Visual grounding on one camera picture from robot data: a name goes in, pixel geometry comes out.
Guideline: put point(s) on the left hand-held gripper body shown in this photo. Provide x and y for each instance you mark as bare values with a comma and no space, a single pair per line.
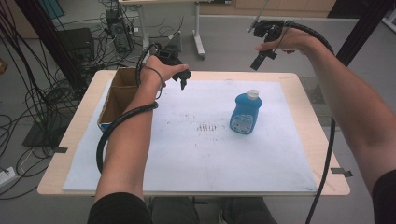
169,56

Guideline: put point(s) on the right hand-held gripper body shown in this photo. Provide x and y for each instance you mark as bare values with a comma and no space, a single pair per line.
269,29

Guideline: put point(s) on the blue bottle with white cap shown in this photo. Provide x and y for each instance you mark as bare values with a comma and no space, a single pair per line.
246,113

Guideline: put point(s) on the person's left hand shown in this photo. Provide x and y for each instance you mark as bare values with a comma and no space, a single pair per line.
155,71

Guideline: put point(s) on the person's right hand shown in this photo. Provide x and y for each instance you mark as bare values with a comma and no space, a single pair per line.
295,40

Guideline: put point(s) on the grey metal rod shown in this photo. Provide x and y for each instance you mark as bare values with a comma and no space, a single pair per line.
258,15

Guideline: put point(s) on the wooden cabinet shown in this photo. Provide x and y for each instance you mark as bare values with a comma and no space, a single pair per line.
280,7

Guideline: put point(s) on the black computer tower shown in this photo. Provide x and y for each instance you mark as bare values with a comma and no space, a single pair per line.
120,31

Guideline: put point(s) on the white table mat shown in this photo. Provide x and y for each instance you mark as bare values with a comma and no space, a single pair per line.
218,155

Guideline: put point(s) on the black box on floor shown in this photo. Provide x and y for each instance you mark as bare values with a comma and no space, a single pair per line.
76,43

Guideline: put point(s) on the person's dark grey trousers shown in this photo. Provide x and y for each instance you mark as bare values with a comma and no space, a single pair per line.
211,211

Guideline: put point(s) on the grey table clip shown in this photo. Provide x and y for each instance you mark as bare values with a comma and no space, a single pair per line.
342,172
59,150

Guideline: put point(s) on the black floor mat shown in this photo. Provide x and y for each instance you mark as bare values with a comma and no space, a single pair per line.
46,130

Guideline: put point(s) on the white power strip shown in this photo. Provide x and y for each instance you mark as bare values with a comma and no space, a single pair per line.
7,176

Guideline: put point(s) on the white desk frame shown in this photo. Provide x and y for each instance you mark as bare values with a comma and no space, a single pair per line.
199,34

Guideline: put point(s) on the black metal frame post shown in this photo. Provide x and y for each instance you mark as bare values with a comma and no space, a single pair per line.
53,43
364,28

